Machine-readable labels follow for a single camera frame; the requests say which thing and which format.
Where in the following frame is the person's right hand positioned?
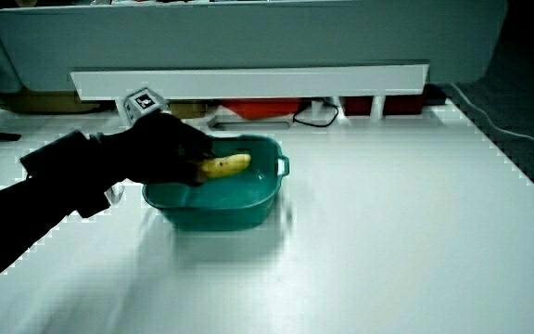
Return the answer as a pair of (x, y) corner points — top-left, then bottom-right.
(102, 86), (215, 187)

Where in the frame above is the yellow banana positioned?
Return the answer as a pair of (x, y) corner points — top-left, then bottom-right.
(197, 153), (252, 181)

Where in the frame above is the green plastic basin plate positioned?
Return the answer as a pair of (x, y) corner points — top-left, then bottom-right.
(141, 134), (291, 232)

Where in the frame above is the white desk shelf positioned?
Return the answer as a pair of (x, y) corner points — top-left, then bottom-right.
(69, 63), (430, 120)

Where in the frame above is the large grey divider panel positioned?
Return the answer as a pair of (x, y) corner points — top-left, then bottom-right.
(0, 0), (509, 93)

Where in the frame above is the dark red box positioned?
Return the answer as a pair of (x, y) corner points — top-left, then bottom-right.
(340, 95), (428, 117)

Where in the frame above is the black cable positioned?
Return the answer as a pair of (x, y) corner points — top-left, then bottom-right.
(292, 102), (340, 129)

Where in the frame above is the white cable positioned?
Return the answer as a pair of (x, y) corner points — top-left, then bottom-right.
(450, 83), (534, 161)

